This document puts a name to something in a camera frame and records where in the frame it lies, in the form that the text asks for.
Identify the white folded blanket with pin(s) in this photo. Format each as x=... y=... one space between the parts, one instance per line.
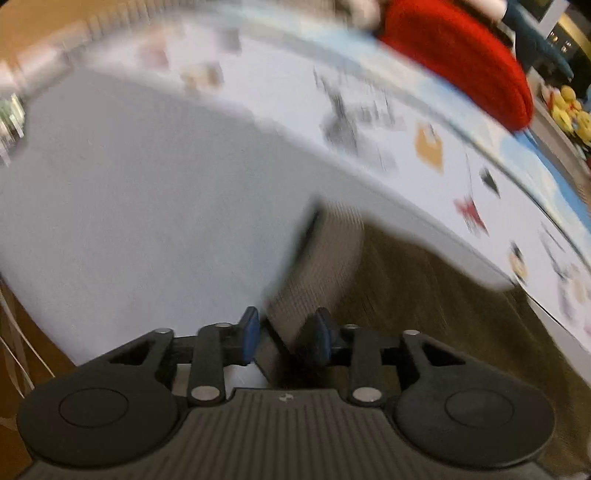
x=362 y=10

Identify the dark blue cloth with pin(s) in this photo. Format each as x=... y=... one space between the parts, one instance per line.
x=540 y=41

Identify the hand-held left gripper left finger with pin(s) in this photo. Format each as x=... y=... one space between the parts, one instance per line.
x=250 y=334

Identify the white window sill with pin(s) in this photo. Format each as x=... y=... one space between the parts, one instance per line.
x=554 y=143

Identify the light blue patterned blanket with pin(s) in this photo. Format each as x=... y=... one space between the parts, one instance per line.
x=531 y=154

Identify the wooden bed frame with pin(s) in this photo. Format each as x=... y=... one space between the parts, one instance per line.
x=41 y=23

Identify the red folded quilt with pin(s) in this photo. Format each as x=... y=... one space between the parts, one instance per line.
x=457 y=55

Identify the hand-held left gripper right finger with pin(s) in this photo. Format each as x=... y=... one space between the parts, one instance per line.
x=323 y=339

